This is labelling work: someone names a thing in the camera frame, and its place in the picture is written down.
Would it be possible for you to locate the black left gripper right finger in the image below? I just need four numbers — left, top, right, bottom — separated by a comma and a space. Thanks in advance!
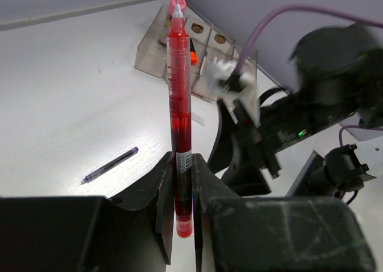
191, 154, 376, 271

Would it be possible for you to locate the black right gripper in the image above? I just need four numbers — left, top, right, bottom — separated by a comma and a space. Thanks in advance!
208, 87, 357, 196

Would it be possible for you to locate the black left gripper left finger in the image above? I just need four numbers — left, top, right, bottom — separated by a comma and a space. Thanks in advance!
1, 153, 174, 271

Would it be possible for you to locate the purple gel pen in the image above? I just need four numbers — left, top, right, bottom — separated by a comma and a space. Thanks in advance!
81, 147, 139, 185

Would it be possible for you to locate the orange cap black highlighter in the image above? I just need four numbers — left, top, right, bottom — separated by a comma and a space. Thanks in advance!
190, 39, 198, 65

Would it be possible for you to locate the red gel pen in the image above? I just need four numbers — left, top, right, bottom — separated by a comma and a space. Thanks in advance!
167, 4, 193, 238

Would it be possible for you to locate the pink cap sticker bottle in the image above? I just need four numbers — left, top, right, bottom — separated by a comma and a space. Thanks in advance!
158, 0, 188, 45

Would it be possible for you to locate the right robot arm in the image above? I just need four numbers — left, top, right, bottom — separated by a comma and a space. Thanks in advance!
208, 23, 382, 196

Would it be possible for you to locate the red pen beside organizer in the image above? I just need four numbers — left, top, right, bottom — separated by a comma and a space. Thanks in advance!
191, 92, 214, 102

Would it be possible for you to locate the clear acrylic organizer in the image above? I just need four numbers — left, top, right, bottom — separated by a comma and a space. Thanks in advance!
134, 0, 240, 102

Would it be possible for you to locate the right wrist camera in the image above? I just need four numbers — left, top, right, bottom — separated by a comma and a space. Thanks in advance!
204, 57, 260, 126

